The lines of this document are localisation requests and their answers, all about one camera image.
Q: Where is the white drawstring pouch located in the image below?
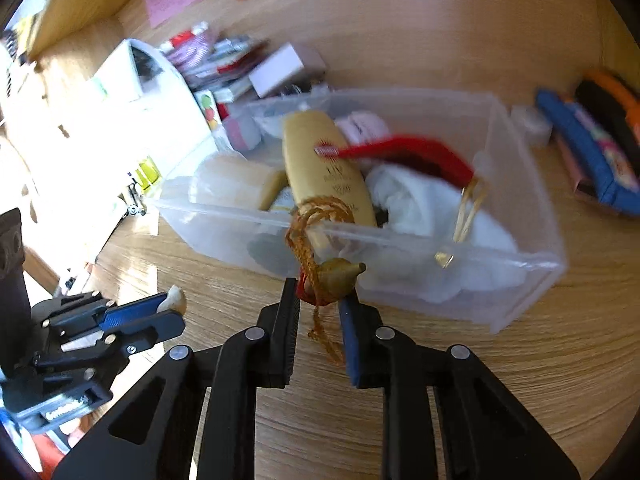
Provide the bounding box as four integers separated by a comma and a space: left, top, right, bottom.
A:
366, 162, 522, 304

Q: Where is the dark brown cloth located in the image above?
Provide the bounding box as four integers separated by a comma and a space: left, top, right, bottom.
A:
0, 207, 32, 377

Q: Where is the red fabric ornament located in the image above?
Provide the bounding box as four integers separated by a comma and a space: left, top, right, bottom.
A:
312, 132, 477, 192

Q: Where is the wooden shelf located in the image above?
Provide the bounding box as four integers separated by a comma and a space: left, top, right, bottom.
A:
22, 0, 177, 62

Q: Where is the pile of colourful packets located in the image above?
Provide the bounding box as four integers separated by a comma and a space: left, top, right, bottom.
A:
159, 21, 272, 106

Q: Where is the small white wad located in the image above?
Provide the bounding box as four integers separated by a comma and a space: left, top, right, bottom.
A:
151, 285, 189, 314

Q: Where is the orange clothing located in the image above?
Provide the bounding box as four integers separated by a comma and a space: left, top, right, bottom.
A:
31, 425, 82, 472

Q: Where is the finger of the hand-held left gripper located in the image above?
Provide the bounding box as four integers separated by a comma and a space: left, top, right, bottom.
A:
34, 309, 185, 387
47, 292, 171, 337

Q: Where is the fruit print box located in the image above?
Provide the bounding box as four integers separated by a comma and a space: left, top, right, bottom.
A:
196, 89, 224, 129

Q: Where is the black and orange case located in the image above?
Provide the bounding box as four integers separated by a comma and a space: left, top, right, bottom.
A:
575, 67, 640, 161

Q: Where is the gold metal clip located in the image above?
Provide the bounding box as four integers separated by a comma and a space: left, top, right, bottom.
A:
434, 179, 492, 267

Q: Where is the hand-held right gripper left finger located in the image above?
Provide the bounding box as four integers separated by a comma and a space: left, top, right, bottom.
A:
52, 276, 302, 480

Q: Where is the pink round case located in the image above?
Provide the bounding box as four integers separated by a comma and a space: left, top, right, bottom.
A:
334, 111, 389, 144

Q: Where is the yellow green packet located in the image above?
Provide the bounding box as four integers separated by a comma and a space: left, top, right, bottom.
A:
136, 156, 164, 192

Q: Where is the cream cylindrical container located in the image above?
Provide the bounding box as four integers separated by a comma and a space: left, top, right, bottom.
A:
191, 154, 289, 212

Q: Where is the yellow lotion bottle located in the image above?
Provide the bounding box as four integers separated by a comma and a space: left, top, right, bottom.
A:
281, 110, 379, 252

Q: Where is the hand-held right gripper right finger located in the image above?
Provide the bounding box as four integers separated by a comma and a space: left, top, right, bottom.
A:
337, 290, 583, 480

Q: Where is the clear plastic storage box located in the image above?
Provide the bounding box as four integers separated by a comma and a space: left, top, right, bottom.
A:
145, 87, 569, 336

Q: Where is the gourd charm with brown cord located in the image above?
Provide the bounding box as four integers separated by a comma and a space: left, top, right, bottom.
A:
284, 197, 367, 367

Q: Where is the white and pink box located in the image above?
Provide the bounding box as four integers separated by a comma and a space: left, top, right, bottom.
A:
248, 42, 327, 99

